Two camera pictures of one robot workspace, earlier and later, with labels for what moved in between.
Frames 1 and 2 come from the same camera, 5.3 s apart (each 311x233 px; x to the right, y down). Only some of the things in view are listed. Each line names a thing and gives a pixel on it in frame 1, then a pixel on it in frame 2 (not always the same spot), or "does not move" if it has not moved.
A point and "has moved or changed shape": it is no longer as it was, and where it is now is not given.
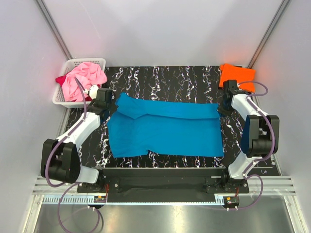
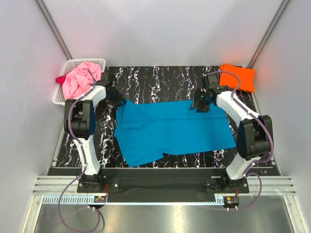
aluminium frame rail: [272, 186] does not move
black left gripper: [112, 106] to [119, 97]
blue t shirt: [164, 127] has moved or changed shape
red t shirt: [60, 80] does not move
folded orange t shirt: [228, 72] does not move
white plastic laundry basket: [58, 96] does not move
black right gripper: [221, 110] to [200, 108]
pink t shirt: [89, 74] does not move
